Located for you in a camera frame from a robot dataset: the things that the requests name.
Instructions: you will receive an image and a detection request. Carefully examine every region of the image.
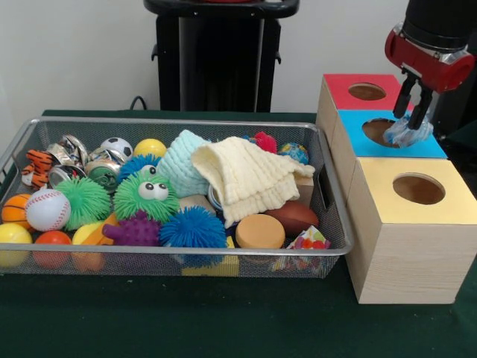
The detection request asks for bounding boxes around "clear mesh bin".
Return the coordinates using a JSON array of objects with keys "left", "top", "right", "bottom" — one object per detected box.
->
[{"left": 0, "top": 116, "right": 355, "bottom": 280}]

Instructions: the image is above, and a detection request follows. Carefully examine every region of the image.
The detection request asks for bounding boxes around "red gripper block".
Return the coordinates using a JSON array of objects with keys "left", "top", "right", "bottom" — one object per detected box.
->
[{"left": 385, "top": 26, "right": 476, "bottom": 131}]

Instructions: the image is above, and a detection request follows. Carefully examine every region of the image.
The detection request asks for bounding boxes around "green fuzzy ball with eyes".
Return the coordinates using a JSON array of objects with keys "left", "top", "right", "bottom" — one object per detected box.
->
[{"left": 113, "top": 169, "right": 181, "bottom": 223}]

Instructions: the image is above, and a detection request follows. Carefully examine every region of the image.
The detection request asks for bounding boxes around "clear plastic bottle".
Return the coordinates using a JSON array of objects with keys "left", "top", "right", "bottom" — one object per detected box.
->
[{"left": 382, "top": 112, "right": 435, "bottom": 148}]

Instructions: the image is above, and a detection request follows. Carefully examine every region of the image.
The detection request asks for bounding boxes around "orange round disc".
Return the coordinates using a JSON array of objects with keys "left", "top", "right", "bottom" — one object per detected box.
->
[{"left": 236, "top": 214, "right": 286, "bottom": 251}]

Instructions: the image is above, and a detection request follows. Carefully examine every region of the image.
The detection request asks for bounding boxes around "white baseball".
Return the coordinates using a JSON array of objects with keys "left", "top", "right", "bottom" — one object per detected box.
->
[{"left": 25, "top": 189, "right": 72, "bottom": 232}]

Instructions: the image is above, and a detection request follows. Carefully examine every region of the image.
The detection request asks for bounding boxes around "purple spiky ball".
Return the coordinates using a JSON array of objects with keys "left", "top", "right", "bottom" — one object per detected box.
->
[{"left": 102, "top": 209, "right": 161, "bottom": 248}]

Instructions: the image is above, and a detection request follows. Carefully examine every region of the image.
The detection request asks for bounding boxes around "blue spiky ball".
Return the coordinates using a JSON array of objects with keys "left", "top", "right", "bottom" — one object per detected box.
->
[{"left": 159, "top": 206, "right": 227, "bottom": 254}]

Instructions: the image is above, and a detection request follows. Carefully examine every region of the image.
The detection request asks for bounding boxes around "wooden box with three holes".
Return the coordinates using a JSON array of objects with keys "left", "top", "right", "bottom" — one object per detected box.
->
[{"left": 316, "top": 73, "right": 477, "bottom": 305}]

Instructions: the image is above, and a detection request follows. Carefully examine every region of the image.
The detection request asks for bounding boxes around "pale yellow knitted cloth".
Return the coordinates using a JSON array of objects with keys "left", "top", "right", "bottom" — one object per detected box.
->
[{"left": 192, "top": 136, "right": 315, "bottom": 227}]

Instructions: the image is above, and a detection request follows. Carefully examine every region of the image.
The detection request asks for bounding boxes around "small brown football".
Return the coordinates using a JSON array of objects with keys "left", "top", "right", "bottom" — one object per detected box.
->
[{"left": 265, "top": 201, "right": 320, "bottom": 238}]

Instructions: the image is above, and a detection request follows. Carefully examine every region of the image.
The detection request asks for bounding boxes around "green spiky ball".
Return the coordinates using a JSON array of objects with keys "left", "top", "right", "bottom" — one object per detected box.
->
[{"left": 55, "top": 178, "right": 113, "bottom": 232}]

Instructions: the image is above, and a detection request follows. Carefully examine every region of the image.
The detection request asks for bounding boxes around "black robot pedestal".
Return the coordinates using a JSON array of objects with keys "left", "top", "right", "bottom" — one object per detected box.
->
[{"left": 144, "top": 0, "right": 299, "bottom": 113}]

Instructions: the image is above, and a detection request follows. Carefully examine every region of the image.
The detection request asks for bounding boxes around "mint green knitted cloth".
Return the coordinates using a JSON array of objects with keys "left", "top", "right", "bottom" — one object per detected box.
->
[{"left": 157, "top": 130, "right": 215, "bottom": 199}]

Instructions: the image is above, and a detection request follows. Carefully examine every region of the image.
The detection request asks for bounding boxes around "yellow ball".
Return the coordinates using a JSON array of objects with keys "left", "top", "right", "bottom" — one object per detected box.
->
[{"left": 133, "top": 139, "right": 168, "bottom": 159}]

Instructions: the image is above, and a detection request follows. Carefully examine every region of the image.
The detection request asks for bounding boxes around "dark green table cloth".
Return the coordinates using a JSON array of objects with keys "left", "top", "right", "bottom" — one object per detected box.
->
[{"left": 0, "top": 110, "right": 477, "bottom": 358}]

